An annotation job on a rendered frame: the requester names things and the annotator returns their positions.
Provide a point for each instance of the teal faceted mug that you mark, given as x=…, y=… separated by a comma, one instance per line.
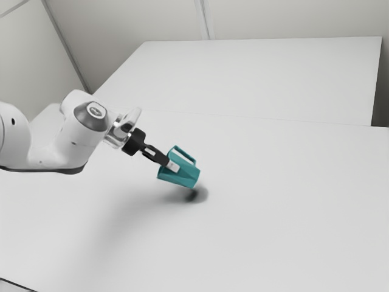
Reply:
x=182, y=175

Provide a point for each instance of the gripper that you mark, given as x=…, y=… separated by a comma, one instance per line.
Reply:
x=135, y=142

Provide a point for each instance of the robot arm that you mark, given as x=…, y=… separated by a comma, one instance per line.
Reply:
x=67, y=137

